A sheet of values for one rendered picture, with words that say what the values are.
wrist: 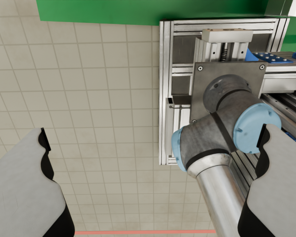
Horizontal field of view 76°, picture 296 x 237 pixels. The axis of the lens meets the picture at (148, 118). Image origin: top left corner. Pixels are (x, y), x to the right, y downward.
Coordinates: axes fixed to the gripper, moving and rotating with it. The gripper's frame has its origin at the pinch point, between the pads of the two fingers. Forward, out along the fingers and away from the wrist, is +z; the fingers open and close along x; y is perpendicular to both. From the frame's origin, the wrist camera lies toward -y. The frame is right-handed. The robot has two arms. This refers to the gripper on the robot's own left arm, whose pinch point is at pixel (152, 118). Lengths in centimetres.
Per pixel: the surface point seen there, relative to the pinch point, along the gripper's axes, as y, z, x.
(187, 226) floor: 266, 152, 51
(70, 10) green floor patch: -8, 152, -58
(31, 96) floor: 60, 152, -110
